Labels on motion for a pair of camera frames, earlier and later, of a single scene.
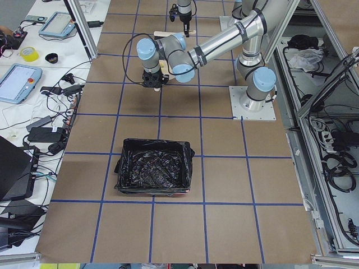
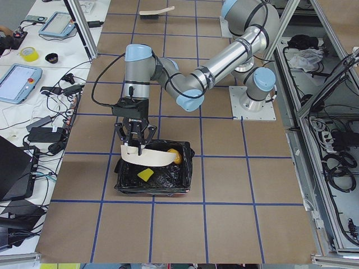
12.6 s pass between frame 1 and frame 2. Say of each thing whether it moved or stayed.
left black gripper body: moved
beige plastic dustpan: moved
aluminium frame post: stayed
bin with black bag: stayed
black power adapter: stayed
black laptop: stayed
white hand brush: moved
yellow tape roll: stayed
